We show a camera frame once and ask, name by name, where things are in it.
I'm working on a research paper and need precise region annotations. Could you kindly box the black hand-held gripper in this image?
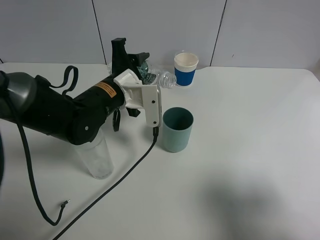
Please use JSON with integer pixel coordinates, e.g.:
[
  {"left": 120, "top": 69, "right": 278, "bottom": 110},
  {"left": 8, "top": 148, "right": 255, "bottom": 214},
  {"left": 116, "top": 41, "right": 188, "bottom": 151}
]
[{"left": 0, "top": 37, "right": 137, "bottom": 145}]

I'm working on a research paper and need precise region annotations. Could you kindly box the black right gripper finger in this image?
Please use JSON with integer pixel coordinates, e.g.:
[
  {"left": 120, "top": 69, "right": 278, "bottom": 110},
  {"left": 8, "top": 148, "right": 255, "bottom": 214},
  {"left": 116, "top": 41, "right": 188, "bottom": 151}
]
[{"left": 128, "top": 52, "right": 150, "bottom": 73}]

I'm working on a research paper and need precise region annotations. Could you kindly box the clear green-label water bottle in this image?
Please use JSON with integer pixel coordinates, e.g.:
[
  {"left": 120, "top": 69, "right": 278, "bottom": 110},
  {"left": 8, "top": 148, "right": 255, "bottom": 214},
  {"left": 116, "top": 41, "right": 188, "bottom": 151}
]
[{"left": 106, "top": 59, "right": 177, "bottom": 90}]

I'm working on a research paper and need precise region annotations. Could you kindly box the blue and white cup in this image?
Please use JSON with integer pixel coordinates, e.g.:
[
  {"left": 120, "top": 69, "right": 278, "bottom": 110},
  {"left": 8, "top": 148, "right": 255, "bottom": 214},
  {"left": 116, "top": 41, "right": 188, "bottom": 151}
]
[{"left": 174, "top": 51, "right": 199, "bottom": 87}]

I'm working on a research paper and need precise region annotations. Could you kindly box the teal green plastic cup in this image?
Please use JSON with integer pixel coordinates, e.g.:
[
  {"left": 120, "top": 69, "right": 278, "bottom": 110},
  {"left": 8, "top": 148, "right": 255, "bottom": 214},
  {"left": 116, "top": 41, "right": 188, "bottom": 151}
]
[{"left": 162, "top": 107, "right": 194, "bottom": 153}]

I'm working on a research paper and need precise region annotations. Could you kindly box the clear drinking glass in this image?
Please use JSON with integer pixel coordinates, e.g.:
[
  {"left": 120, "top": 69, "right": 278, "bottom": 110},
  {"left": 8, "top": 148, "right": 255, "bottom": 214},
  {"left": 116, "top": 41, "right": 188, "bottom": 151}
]
[{"left": 74, "top": 128, "right": 114, "bottom": 180}]

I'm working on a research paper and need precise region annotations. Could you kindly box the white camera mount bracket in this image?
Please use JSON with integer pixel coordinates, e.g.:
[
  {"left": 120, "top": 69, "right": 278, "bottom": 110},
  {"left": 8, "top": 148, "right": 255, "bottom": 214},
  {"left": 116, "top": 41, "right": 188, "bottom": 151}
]
[{"left": 113, "top": 69, "right": 162, "bottom": 128}]

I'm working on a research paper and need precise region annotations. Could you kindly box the thick black cable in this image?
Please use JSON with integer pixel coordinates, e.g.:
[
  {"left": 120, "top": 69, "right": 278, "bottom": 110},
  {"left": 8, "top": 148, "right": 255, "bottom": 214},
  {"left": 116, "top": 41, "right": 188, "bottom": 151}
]
[{"left": 49, "top": 126, "right": 161, "bottom": 240}]

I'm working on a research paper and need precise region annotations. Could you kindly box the thin black loose cable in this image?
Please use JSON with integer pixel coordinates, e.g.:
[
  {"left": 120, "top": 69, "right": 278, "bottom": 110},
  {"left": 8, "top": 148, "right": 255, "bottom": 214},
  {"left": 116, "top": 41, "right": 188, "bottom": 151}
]
[{"left": 4, "top": 94, "right": 71, "bottom": 226}]

